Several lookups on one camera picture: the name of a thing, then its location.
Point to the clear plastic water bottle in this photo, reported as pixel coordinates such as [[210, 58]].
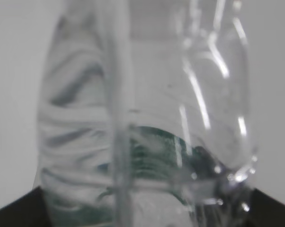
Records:
[[143, 115]]

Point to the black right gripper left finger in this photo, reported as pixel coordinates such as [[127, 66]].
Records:
[[27, 211]]

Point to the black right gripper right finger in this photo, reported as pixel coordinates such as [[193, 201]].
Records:
[[265, 211]]

